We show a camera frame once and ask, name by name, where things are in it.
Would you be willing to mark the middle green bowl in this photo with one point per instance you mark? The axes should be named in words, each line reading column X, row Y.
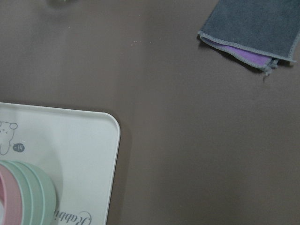
column 35, row 191

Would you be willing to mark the bottom green bowl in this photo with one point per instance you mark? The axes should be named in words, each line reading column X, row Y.
column 48, row 194

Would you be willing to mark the folded grey cloth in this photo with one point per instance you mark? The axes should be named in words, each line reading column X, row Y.
column 259, row 33

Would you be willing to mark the cream rabbit serving tray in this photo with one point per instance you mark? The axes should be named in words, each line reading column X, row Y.
column 77, row 149

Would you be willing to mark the green bowl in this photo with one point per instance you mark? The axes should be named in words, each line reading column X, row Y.
column 48, row 194
column 35, row 191
column 23, row 189

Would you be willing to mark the top green bowl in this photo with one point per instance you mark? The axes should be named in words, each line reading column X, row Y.
column 23, row 189

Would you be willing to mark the small pink bowl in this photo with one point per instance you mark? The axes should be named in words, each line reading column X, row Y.
column 10, row 197

